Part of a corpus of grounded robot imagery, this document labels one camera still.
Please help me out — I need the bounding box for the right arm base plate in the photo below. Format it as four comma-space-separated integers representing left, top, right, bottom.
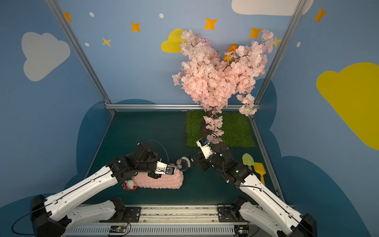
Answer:
216, 205, 246, 223

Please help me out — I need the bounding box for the green artificial grass mat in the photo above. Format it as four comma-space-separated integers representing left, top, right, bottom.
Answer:
186, 111, 256, 149

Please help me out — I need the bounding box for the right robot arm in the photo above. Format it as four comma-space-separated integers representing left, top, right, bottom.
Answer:
192, 139, 317, 237

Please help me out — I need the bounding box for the yellow toy shovel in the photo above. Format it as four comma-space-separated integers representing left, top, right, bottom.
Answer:
254, 162, 266, 185

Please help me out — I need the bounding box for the left circuit board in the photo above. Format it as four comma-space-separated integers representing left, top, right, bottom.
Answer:
109, 226, 129, 235

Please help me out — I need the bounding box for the black penguin plush charm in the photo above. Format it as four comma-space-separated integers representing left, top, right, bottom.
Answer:
176, 157, 192, 172

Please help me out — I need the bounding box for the circuit board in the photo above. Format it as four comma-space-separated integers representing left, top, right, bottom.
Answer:
109, 226, 129, 235
234, 225, 250, 237

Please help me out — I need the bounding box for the pink puffy bag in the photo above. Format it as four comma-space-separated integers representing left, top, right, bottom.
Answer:
133, 169, 184, 189

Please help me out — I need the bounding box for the white kitty plush charm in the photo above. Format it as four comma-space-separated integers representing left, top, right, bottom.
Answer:
122, 179, 137, 191

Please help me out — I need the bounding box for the right circuit board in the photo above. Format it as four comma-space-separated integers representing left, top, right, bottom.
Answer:
234, 225, 250, 237

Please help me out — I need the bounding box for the brown tree base plate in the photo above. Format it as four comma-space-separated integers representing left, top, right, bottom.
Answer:
199, 120, 213, 135

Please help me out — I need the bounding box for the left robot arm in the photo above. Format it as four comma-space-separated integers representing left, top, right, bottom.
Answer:
30, 143, 175, 237

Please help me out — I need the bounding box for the green toy shovel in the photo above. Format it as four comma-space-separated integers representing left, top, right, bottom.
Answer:
242, 153, 255, 167

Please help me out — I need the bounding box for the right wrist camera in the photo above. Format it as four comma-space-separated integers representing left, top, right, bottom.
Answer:
196, 138, 215, 160

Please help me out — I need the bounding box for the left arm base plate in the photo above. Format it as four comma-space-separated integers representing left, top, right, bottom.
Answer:
99, 206, 141, 223

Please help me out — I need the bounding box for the pink cherry blossom tree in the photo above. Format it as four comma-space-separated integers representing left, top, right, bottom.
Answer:
172, 30, 276, 144

